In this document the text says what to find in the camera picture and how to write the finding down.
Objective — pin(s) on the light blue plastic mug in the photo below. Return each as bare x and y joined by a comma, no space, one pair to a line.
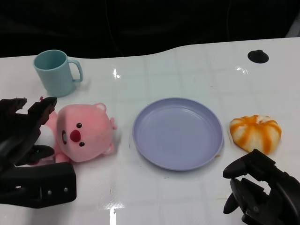
56,72

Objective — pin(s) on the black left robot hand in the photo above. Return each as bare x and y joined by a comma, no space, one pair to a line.
25,159

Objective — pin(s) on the lavender plastic plate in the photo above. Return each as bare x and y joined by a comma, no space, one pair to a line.
177,133

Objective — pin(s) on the pink plush beaver doll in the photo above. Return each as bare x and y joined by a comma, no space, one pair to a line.
82,133

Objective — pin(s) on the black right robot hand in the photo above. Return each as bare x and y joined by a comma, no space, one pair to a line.
262,189

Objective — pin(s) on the black round table grommet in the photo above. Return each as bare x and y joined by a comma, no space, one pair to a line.
257,56

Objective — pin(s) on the orange striped white bun toy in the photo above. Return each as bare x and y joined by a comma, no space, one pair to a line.
255,132

